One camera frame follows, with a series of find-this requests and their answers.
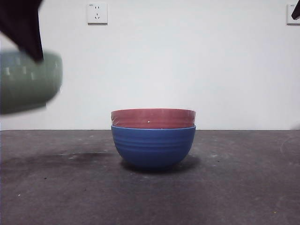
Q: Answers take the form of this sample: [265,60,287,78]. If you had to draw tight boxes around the blue ribbed bowl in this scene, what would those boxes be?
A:
[111,125,196,172]

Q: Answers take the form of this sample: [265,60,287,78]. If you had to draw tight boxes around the red ribbed bowl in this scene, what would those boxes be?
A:
[111,108,197,130]

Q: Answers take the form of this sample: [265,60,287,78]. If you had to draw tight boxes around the white wall power socket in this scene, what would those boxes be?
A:
[286,4,300,25]
[87,2,108,25]

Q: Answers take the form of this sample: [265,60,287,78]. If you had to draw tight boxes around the green ribbed bowl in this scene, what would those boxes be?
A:
[0,49,63,115]

